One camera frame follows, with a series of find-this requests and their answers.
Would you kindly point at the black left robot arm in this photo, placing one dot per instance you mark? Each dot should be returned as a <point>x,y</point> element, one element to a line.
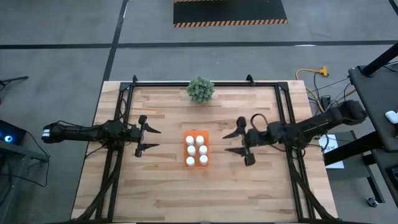
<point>77,133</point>

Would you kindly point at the black aluminium table frame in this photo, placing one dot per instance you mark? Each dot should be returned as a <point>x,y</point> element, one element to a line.
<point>155,84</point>

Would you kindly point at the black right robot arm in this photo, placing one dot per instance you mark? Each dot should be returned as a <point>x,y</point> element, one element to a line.
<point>317,124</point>

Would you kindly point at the black device with blue light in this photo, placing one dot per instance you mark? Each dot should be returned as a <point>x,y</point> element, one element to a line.
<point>12,133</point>

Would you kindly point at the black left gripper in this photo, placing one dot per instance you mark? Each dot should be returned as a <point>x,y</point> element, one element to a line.
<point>141,135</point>

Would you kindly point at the black desk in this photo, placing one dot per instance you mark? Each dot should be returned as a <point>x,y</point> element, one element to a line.
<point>376,99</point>

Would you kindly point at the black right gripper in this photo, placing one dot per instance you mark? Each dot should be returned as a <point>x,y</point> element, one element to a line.
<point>255,138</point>

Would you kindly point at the black power strip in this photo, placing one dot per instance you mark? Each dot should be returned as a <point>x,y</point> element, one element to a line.
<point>326,101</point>

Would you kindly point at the green succulent in patterned pot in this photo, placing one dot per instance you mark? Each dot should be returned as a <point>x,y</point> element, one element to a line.
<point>200,90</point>

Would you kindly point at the black tripod leg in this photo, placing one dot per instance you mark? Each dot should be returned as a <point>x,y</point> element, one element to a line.
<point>15,79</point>

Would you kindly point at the orange translucent plastic basket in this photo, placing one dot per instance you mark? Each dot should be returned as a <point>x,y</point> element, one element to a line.
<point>196,132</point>

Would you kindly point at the black hazard-striped floor mat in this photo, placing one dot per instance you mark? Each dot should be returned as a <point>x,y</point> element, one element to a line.
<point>230,11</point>

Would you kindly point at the small white device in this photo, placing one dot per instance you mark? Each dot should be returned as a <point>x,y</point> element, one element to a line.
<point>391,116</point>

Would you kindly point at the white paper sheet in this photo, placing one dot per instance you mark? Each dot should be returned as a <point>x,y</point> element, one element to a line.
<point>334,155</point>

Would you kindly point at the black post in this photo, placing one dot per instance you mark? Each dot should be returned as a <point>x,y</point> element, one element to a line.
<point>381,59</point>

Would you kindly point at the caster wheel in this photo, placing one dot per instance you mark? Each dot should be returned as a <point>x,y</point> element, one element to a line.
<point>372,202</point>

